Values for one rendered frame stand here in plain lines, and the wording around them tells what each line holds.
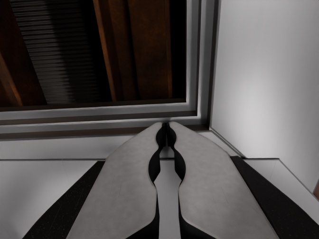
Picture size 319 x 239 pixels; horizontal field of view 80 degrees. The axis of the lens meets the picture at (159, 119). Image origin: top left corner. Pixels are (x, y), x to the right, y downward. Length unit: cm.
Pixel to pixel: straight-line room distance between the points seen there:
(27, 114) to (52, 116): 2
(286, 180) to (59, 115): 19
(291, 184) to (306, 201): 3
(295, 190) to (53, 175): 20
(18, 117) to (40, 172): 5
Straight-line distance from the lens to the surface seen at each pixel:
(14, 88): 31
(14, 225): 26
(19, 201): 22
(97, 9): 24
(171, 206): 19
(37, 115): 18
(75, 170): 17
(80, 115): 16
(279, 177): 18
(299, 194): 21
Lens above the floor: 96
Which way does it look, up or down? 61 degrees down
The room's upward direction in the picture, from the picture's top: 178 degrees counter-clockwise
